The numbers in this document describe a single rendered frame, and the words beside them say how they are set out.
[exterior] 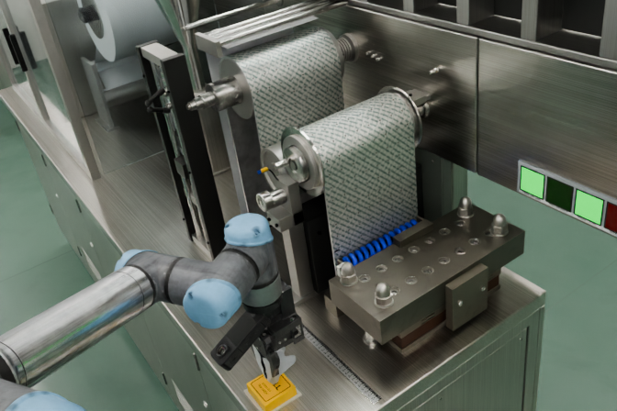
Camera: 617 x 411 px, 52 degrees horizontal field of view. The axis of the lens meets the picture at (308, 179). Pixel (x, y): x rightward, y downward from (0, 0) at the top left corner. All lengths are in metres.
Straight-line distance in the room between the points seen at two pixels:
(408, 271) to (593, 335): 1.49
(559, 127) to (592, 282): 1.78
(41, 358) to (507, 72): 0.89
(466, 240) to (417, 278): 0.16
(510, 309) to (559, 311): 1.36
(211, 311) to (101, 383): 1.83
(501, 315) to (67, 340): 0.87
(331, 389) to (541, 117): 0.63
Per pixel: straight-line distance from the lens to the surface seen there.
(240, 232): 1.00
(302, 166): 1.21
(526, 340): 1.52
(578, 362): 2.58
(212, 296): 0.94
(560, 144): 1.20
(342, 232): 1.30
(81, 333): 0.90
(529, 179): 1.27
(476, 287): 1.32
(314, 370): 1.30
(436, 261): 1.31
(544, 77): 1.17
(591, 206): 1.21
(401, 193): 1.37
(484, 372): 1.44
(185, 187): 1.59
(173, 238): 1.74
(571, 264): 2.99
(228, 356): 1.12
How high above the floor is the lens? 1.85
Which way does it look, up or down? 31 degrees down
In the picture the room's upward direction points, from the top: 8 degrees counter-clockwise
